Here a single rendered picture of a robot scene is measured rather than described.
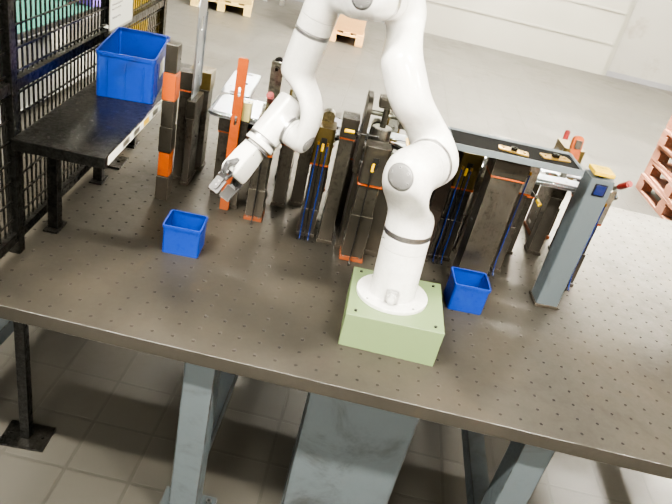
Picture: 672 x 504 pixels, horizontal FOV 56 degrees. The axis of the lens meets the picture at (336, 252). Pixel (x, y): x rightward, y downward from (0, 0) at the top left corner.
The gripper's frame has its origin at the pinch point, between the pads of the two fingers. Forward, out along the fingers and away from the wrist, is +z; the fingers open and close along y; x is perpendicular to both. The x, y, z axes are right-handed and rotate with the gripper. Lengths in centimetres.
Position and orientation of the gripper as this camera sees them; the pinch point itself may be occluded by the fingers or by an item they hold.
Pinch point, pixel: (220, 192)
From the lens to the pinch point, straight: 173.4
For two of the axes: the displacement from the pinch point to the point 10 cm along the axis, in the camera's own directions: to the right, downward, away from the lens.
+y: -1.3, -1.6, -9.8
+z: -6.2, 7.8, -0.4
